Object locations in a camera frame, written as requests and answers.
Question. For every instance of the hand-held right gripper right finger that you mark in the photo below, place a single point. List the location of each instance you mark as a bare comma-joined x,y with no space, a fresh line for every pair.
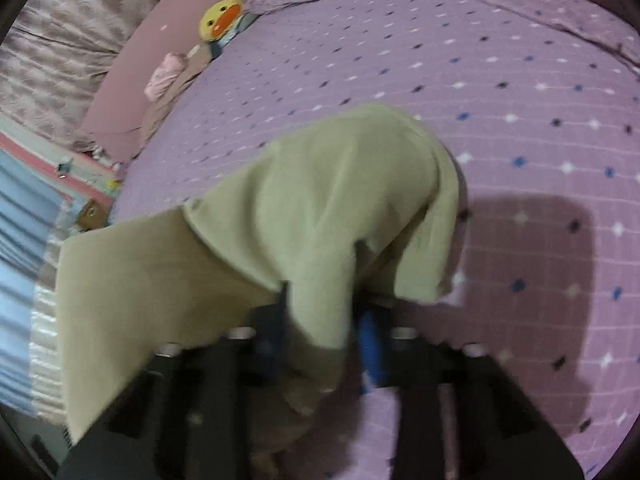
372,350

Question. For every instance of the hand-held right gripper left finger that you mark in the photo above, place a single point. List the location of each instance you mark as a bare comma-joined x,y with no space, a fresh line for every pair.
267,355

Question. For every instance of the olive knit sweater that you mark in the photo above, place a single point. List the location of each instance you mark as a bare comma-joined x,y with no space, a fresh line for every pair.
325,200

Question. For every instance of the cardboard box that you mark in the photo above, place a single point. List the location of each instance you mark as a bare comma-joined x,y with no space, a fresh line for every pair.
92,215

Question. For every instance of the silver pleated cloth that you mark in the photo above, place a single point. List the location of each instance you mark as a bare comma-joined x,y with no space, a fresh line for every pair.
45,320

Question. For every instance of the blue curtain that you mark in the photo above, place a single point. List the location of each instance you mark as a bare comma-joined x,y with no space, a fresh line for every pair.
20,270

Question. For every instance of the beige folded cloth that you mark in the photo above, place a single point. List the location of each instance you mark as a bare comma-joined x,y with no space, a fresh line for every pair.
170,105

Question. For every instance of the purple dotted bed sheet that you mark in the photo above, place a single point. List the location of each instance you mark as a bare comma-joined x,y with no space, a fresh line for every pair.
500,85

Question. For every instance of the pink crumpled cloth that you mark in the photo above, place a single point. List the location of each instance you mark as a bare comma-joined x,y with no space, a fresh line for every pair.
162,75

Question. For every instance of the pink padded headboard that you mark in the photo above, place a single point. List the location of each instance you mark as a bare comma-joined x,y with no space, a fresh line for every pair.
145,60

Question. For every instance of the yellow duck plush toy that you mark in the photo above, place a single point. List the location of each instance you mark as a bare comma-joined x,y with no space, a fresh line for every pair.
217,20

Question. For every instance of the patterned mauve curtain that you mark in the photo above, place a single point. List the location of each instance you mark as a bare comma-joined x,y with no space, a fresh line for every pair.
55,55

